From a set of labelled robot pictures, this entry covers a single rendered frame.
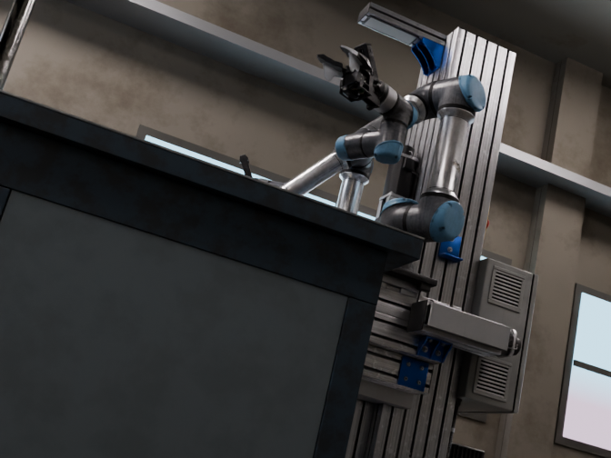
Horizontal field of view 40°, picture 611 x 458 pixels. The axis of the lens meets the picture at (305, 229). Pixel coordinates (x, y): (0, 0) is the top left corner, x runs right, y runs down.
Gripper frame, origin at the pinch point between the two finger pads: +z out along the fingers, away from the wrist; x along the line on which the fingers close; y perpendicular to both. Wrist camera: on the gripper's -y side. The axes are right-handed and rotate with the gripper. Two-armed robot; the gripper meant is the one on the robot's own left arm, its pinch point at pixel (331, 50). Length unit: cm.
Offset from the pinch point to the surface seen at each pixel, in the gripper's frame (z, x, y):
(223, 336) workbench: 52, -36, 96
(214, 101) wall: -122, 203, -115
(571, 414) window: -360, 102, 13
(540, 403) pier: -328, 106, 13
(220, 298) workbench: 54, -36, 90
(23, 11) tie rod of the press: 47, 81, -15
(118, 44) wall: -68, 227, -130
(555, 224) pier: -321, 95, -98
